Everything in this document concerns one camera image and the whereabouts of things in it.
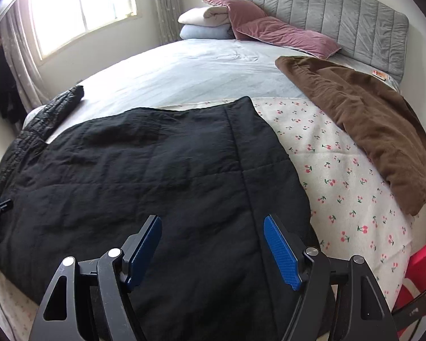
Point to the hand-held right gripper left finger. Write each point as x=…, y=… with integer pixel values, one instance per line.
x=143, y=252

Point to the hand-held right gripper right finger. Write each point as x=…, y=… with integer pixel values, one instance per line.
x=282, y=252

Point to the black quilted coat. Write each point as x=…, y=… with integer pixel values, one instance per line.
x=163, y=170

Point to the dark hanging clothes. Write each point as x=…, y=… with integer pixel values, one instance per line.
x=3, y=85

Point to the cherry print bedsheet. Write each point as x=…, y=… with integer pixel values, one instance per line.
x=340, y=184

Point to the black flat bar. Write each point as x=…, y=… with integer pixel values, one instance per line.
x=417, y=307

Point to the patterned sheer curtain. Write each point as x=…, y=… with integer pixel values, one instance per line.
x=25, y=64
x=167, y=7

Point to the brown fleece coat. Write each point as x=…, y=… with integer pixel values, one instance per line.
x=358, y=113

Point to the pale plain bedsheet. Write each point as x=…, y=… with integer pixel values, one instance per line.
x=181, y=71

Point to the orange mattress label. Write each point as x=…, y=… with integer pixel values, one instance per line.
x=380, y=74

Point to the pink velvet pillow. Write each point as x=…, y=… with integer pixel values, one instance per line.
x=241, y=14
x=291, y=37

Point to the white framed window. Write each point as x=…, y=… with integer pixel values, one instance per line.
x=81, y=3

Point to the light blue pillow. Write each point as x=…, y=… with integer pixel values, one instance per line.
x=206, y=32

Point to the white folded blanket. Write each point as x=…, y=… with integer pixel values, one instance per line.
x=198, y=16

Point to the grey padded headboard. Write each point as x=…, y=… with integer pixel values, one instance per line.
x=340, y=10

